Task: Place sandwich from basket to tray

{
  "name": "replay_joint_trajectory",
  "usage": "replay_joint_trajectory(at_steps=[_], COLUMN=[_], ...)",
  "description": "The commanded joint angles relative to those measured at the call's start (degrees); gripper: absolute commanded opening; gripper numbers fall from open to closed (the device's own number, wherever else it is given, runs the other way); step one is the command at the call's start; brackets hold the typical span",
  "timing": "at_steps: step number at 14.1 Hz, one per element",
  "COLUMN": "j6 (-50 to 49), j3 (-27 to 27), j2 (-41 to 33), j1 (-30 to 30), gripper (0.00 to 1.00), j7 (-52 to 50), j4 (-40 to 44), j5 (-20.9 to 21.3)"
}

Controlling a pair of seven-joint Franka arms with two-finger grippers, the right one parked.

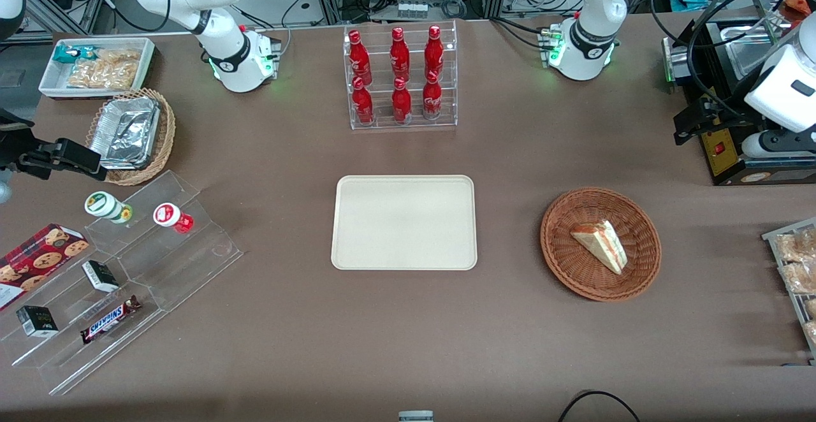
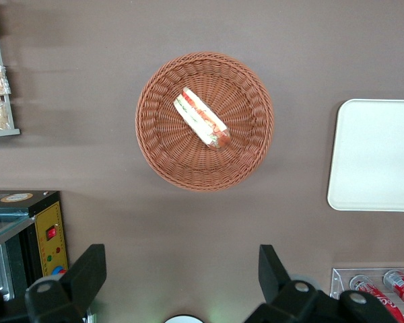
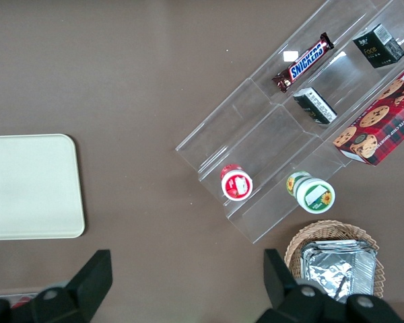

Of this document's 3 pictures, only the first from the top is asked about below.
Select clear acrylic tiered stand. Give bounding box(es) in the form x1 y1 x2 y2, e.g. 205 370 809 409
0 170 245 397

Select black machine with yellow panel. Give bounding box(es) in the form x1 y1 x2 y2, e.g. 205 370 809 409
661 17 816 187

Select triangle sandwich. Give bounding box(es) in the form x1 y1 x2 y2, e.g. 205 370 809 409
569 220 629 275

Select brown wicker basket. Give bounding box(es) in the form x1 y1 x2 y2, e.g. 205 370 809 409
540 187 662 302

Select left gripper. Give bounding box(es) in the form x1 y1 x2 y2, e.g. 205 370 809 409
673 93 816 159

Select clear acrylic bottle rack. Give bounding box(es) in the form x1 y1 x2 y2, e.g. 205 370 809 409
343 20 458 131

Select bagged rice crackers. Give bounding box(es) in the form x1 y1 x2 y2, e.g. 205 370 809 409
66 48 142 90

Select tray of packaged bread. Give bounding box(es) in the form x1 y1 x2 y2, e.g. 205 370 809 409
761 217 816 360

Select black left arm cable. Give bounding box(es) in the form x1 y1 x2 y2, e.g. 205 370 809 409
650 0 805 120

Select black table cable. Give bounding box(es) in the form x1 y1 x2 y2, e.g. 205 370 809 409
558 390 641 422

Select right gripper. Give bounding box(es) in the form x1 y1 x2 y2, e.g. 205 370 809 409
0 110 108 182

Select small black box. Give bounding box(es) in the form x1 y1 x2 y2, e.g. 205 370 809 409
81 259 120 294
15 305 59 338

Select red label yogurt bottle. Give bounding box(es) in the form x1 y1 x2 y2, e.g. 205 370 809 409
152 202 194 235

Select beige plastic tray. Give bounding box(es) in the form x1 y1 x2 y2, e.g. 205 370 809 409
330 175 478 272

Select white plastic bin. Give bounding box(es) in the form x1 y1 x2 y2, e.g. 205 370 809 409
38 37 156 100

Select red cookie box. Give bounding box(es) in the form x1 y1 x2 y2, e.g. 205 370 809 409
0 222 91 313

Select stacked aluminium foil trays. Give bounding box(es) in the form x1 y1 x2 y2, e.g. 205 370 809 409
89 95 161 171

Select light tan wicker basket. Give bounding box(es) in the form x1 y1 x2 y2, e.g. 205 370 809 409
85 87 177 187

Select green snack packet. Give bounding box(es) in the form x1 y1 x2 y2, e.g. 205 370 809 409
52 44 97 65

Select green label yogurt bottle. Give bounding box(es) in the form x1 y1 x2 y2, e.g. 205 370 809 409
84 191 134 224

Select red cola bottle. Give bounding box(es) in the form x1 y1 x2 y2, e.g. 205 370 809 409
425 25 445 80
390 27 411 82
422 70 443 121
347 30 373 87
351 77 375 126
391 77 413 124

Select Snickers chocolate bar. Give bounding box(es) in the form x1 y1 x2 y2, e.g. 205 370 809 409
79 295 143 346

